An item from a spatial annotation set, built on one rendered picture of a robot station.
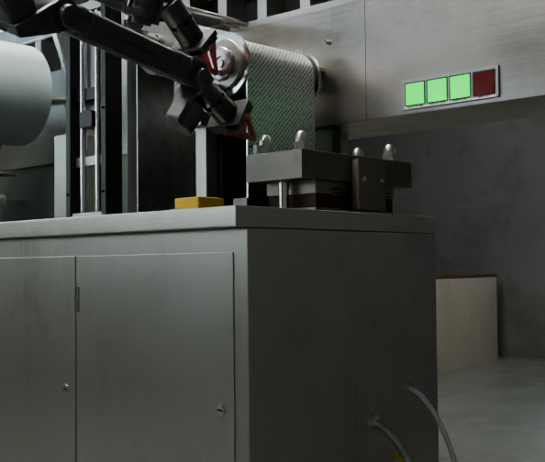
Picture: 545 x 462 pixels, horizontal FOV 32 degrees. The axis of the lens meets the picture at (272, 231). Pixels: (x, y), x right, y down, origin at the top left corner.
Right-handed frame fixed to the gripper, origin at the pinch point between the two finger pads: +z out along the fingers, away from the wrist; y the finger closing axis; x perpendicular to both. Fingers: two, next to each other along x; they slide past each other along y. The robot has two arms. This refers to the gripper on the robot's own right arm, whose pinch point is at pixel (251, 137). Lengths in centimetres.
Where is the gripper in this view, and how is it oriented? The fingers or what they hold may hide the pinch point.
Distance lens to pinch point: 212.8
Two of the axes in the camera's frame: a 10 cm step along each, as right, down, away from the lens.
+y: 7.4, -0.2, -6.7
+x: 3.3, -8.6, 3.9
